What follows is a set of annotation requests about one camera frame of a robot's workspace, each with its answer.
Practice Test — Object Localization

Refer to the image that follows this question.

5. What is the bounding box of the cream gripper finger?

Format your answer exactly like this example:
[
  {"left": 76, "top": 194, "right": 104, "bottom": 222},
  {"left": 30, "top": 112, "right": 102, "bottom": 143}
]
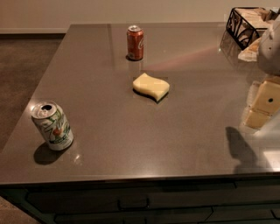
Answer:
[{"left": 244, "top": 76, "right": 280, "bottom": 130}]

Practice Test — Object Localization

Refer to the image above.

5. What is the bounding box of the yellow sponge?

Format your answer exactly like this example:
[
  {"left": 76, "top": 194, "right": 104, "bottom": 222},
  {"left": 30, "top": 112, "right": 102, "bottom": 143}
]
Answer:
[{"left": 132, "top": 73, "right": 170, "bottom": 102}]

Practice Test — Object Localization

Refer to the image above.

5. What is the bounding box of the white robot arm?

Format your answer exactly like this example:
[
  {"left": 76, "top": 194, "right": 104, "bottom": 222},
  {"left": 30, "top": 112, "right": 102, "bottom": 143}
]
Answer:
[{"left": 242, "top": 17, "right": 280, "bottom": 130}]

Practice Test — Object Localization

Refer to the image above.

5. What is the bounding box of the orange soda can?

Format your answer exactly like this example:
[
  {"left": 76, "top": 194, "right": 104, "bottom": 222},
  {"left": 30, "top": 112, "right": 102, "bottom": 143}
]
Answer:
[{"left": 127, "top": 24, "right": 144, "bottom": 60}]

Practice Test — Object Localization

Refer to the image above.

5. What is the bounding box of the white green 7up can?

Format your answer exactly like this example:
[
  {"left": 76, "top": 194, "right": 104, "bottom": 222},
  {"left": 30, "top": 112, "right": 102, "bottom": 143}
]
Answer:
[{"left": 31, "top": 101, "right": 74, "bottom": 151}]

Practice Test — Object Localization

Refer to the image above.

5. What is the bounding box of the dark drawer cabinet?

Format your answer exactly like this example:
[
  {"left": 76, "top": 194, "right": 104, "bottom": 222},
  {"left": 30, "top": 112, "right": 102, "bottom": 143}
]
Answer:
[{"left": 1, "top": 178, "right": 280, "bottom": 224}]

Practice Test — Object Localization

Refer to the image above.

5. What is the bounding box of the black wire basket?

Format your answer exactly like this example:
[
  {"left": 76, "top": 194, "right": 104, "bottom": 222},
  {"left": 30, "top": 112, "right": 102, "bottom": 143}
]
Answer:
[{"left": 226, "top": 7, "right": 270, "bottom": 50}]

